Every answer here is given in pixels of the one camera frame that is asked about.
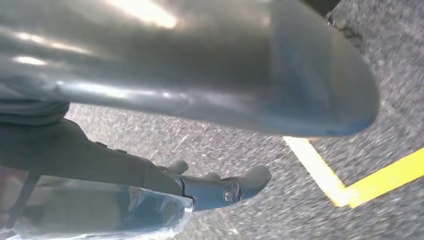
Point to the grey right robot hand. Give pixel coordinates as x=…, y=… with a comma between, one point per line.
x=82, y=165

